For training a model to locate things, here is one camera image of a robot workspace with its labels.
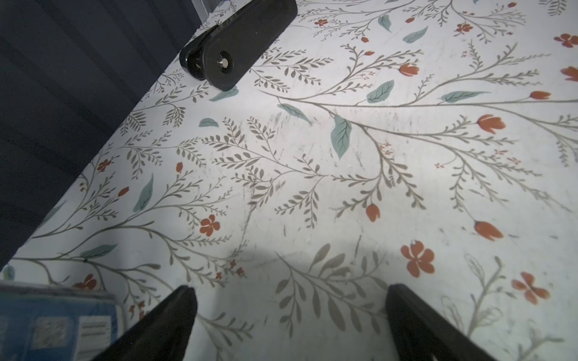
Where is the blue lidded clear jar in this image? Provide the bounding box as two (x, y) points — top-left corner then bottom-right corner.
(1, 281), (126, 360)

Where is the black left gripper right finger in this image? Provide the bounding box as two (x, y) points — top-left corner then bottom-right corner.
(385, 284), (494, 361)

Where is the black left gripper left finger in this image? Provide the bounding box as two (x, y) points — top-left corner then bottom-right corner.
(95, 286), (198, 360)

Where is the black stapler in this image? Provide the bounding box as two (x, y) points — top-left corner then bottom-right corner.
(179, 0), (297, 91)

